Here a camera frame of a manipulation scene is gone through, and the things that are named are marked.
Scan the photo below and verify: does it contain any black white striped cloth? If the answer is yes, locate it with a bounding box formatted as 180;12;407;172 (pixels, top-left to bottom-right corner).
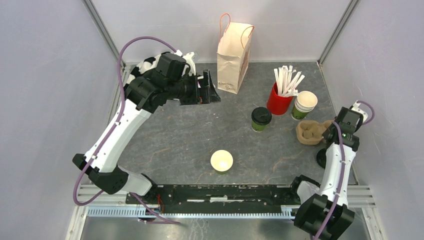
123;51;170;91

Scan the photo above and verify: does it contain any metal cable duct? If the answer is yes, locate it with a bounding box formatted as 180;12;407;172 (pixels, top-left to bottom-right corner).
87;206;295;220

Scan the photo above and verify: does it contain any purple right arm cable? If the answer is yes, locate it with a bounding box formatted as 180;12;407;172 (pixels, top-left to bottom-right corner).
311;100;376;240

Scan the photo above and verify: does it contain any red straw holder cup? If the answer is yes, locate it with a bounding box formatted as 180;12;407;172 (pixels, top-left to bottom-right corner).
266;83;294;116

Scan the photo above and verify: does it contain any paper takeout bag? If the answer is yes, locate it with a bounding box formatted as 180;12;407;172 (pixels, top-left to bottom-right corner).
216;13;255;94

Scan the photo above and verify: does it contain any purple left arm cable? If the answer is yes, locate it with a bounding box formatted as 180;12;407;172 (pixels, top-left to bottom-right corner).
72;36;178;207

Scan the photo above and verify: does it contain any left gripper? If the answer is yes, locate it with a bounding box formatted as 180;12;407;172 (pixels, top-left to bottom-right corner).
167;70;221;106

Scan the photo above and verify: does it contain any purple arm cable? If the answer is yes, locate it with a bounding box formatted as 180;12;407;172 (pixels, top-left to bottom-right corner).
72;36;178;207
311;100;376;240

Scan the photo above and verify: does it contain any green paper coffee cup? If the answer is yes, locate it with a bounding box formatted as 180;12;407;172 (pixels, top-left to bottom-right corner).
251;120;270;132

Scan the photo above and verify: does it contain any black cup lid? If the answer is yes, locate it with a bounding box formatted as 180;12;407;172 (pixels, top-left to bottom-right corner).
251;107;272;126
315;148;327;169

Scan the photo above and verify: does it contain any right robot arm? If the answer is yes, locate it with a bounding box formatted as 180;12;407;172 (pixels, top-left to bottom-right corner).
288;105;368;240

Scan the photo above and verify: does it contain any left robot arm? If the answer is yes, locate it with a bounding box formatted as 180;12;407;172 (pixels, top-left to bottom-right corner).
72;52;221;204

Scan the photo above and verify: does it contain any white wrapped straws bundle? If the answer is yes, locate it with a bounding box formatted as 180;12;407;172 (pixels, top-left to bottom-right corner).
273;65;305;97

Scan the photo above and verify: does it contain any brown cardboard cup carrier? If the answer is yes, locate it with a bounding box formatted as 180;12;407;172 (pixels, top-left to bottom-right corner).
295;120;333;145

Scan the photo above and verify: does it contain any stack of paper cups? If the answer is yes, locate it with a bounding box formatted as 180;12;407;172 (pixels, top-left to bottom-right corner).
291;91;318;120

